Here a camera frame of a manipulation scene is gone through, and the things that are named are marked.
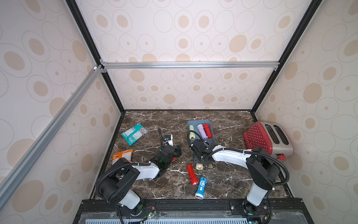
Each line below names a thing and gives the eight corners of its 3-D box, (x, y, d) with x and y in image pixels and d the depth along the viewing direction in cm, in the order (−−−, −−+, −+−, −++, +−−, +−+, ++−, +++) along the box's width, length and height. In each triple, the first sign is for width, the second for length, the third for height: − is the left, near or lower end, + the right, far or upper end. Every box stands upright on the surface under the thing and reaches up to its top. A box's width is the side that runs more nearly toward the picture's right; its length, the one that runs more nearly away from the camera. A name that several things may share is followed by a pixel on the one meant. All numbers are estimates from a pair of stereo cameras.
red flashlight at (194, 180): (191, 185, 83) (192, 184, 81) (186, 166, 91) (186, 164, 88) (198, 183, 84) (198, 182, 82) (192, 165, 91) (192, 163, 89)
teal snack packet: (129, 145, 100) (128, 142, 98) (122, 135, 106) (120, 133, 103) (148, 133, 108) (147, 130, 105) (140, 124, 113) (139, 121, 110)
